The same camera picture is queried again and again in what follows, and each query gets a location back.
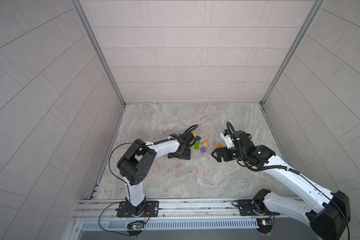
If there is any left green circuit board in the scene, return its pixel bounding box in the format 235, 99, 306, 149
126, 221, 144, 232

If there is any green wood block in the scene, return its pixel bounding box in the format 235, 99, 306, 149
194, 140, 200, 150

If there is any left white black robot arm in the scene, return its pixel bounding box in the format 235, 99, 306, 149
117, 125, 198, 218

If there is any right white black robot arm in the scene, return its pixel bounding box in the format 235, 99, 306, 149
212, 122, 351, 240

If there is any right circuit board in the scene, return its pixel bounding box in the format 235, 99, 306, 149
256, 218, 274, 234

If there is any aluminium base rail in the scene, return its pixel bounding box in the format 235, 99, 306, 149
72, 193, 313, 223

